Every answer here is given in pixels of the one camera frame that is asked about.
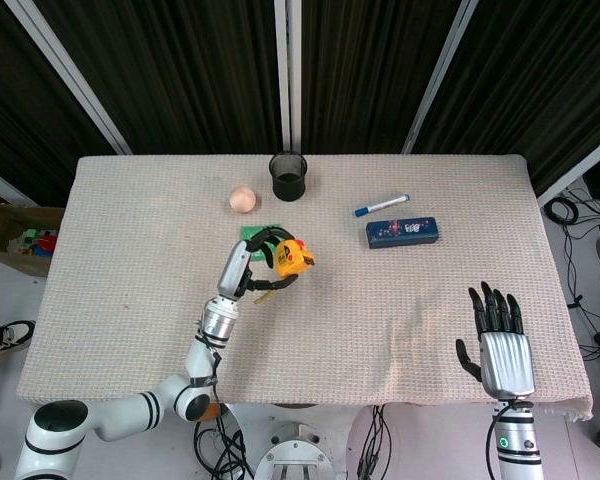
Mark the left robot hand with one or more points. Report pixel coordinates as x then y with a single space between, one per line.
234 265

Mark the black and white sneaker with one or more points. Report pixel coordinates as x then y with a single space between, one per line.
5 340

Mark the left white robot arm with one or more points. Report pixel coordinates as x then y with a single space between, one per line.
130 400

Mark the green card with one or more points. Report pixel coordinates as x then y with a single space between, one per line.
252 233

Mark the pink ball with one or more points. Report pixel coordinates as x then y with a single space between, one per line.
243 199

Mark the yellow tape measure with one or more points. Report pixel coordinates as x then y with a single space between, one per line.
292 257

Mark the blue capped white marker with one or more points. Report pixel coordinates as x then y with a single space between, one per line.
382 205

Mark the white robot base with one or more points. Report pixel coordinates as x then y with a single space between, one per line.
295 457

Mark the black mesh pen cup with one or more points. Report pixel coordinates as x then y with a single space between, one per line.
288 177

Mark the blue pencil case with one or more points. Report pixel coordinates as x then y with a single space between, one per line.
403 231

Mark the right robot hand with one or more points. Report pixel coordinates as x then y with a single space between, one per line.
505 357

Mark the cardboard box with toys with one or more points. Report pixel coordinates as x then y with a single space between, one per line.
17 235

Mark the beige woven tablecloth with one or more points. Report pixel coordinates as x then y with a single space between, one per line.
300 320

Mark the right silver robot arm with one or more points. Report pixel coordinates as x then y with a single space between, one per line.
516 440

